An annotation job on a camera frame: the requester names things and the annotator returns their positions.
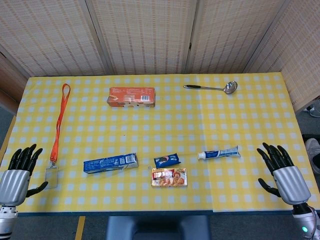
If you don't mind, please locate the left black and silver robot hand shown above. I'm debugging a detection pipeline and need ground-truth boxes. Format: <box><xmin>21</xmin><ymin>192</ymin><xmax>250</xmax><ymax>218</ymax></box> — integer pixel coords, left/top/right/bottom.
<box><xmin>0</xmin><ymin>143</ymin><xmax>49</xmax><ymax>208</ymax></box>

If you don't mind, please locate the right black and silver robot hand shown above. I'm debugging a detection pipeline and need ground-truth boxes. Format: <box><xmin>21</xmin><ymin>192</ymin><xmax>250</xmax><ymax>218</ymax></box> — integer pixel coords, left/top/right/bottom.
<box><xmin>256</xmin><ymin>142</ymin><xmax>312</xmax><ymax>206</ymax></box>

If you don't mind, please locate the blue and white toothpaste tube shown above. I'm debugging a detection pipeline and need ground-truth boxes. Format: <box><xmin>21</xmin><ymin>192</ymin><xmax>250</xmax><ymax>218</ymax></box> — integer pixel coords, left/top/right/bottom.
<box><xmin>197</xmin><ymin>145</ymin><xmax>241</xmax><ymax>161</ymax></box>

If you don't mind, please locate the blue white carton box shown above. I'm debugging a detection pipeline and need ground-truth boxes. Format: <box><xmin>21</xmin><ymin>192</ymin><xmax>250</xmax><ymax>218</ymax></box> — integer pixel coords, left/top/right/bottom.
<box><xmin>83</xmin><ymin>152</ymin><xmax>140</xmax><ymax>175</ymax></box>

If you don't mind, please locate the yellow red curry box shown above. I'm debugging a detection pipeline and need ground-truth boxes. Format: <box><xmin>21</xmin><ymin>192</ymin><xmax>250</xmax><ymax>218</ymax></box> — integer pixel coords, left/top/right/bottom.
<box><xmin>151</xmin><ymin>167</ymin><xmax>188</xmax><ymax>188</ymax></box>

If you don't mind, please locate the orange biscuit box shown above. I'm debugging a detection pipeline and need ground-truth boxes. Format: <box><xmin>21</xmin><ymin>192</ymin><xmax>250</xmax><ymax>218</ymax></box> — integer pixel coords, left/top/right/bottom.
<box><xmin>106</xmin><ymin>86</ymin><xmax>156</xmax><ymax>109</ymax></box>

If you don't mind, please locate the grey sneaker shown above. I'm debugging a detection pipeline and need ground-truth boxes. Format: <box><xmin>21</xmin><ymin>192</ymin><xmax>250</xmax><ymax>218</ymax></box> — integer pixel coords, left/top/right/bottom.
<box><xmin>304</xmin><ymin>138</ymin><xmax>320</xmax><ymax>174</ymax></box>

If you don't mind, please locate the clear plastic badge holder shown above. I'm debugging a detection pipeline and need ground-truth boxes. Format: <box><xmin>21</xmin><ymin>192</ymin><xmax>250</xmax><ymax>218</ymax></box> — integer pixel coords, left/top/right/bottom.
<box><xmin>43</xmin><ymin>166</ymin><xmax>59</xmax><ymax>190</ymax></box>

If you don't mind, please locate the yellow white checked tablecloth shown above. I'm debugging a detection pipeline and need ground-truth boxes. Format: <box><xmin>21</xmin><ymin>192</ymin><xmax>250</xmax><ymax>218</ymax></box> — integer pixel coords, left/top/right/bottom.
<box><xmin>0</xmin><ymin>72</ymin><xmax>320</xmax><ymax>213</ymax></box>

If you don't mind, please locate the blue cookie packet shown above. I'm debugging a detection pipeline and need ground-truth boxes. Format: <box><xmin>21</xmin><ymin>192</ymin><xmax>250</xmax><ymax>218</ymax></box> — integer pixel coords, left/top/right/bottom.
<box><xmin>153</xmin><ymin>152</ymin><xmax>182</xmax><ymax>169</ymax></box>

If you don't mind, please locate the dark blue robot torso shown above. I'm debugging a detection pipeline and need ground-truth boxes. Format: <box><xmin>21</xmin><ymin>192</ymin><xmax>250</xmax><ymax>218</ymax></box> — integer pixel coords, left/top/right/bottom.
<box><xmin>105</xmin><ymin>215</ymin><xmax>212</xmax><ymax>240</ymax></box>

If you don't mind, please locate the woven folding screen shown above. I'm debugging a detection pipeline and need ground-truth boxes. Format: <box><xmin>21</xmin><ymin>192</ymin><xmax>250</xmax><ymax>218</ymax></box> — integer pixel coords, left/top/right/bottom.
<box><xmin>0</xmin><ymin>0</ymin><xmax>320</xmax><ymax>113</ymax></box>

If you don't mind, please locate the orange lanyard strap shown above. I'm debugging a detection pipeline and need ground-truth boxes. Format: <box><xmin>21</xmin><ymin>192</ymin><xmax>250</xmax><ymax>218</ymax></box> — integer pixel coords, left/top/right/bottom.
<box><xmin>49</xmin><ymin>83</ymin><xmax>71</xmax><ymax>168</ymax></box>

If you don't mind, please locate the steel ladle with black handle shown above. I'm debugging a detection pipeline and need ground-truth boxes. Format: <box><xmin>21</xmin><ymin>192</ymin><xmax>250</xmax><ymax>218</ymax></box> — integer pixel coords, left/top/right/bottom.
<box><xmin>183</xmin><ymin>80</ymin><xmax>238</xmax><ymax>95</ymax></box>

